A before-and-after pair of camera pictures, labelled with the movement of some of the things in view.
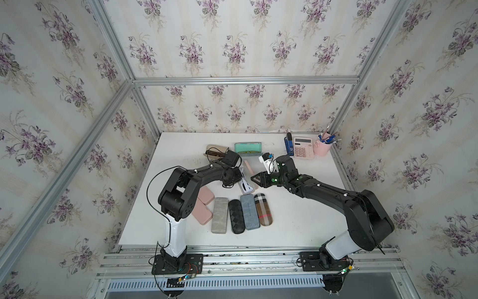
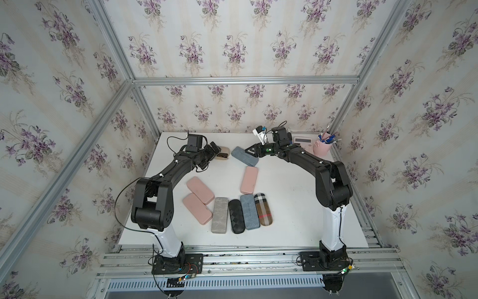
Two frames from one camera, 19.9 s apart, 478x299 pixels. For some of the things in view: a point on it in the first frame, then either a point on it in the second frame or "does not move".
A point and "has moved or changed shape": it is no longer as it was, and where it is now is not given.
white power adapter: x=267 y=158 -> x=260 y=132
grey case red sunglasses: x=220 y=215 does not move
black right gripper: x=263 y=182 -> x=258 y=149
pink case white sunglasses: x=249 y=169 has moved or changed shape
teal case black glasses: x=249 y=212 does not move
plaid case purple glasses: x=264 y=213 does not move
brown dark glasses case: x=236 y=217 does not move
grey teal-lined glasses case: x=248 y=149 has moved or changed shape
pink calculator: x=303 y=147 does not move
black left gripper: x=238 y=178 -> x=210 y=154
